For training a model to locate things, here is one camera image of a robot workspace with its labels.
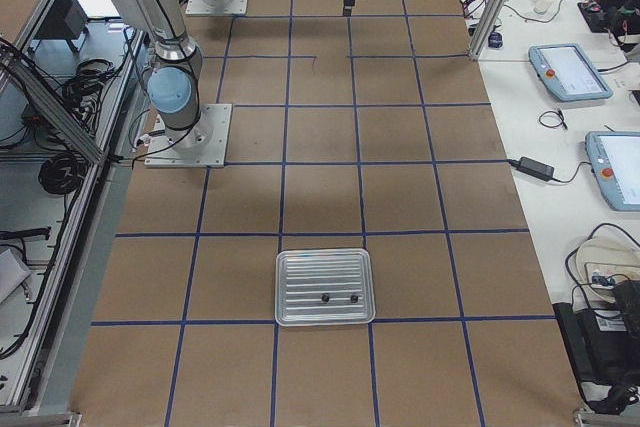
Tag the ribbed metal tray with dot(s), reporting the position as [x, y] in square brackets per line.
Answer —
[302, 276]

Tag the upper blue teach pendant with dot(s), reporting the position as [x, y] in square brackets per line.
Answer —
[567, 73]

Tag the blue teach pendant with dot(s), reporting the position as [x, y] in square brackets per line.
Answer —
[567, 73]
[614, 158]

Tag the black power adapter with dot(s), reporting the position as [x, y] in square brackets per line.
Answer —
[536, 169]

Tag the black monitor on floor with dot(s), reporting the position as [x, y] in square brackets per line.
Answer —
[66, 20]

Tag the lower blue teach pendant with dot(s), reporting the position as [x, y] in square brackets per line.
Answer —
[614, 158]

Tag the white round plate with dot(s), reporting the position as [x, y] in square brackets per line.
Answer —
[603, 263]

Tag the black box device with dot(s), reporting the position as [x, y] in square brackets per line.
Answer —
[603, 349]

